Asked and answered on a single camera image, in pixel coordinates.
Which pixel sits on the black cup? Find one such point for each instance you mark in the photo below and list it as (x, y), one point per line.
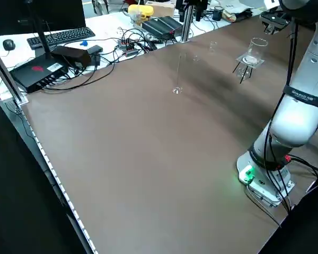
(217, 13)

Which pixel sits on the black finned metal box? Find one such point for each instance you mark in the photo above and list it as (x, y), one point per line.
(161, 25)

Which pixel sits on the brown cardboard box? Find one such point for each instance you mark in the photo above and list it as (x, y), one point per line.
(164, 8)

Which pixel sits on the black computer mouse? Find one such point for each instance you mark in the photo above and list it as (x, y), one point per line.
(8, 44)

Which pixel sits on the black computer monitor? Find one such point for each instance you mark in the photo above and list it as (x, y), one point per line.
(42, 13)

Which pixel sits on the black router with red logo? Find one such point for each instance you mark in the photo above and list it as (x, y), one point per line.
(37, 71)

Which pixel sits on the clear glass graduated cylinder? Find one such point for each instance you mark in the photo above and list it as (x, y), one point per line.
(178, 74)

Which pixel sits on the large clear glass beaker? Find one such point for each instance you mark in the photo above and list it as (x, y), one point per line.
(257, 50)

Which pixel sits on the small glass alcohol lamp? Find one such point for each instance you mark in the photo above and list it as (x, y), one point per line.
(241, 71)

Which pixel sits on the grey usb hub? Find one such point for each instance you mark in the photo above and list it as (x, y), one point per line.
(127, 46)

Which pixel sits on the black metal tripod stand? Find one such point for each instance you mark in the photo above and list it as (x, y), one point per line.
(243, 76)

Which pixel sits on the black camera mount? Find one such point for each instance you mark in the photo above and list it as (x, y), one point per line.
(193, 6)

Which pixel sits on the black computer keyboard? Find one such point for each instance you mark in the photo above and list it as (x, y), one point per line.
(61, 35)

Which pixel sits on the yellow plastic container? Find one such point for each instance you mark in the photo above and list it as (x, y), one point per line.
(140, 12)

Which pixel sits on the blue plastic piece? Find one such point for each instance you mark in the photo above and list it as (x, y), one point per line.
(84, 43)

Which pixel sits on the crumpled paper bag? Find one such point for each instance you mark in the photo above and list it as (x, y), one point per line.
(238, 12)

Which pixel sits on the aluminium frame post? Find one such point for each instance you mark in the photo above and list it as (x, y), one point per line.
(8, 76)
(186, 23)

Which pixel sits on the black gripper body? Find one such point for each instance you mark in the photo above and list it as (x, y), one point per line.
(277, 19)

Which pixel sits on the black power adapter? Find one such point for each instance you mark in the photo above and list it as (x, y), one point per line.
(95, 49)

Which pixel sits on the dark brown box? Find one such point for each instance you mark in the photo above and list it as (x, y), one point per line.
(74, 54)

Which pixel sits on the black monitor stand pole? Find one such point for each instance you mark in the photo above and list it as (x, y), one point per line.
(38, 31)

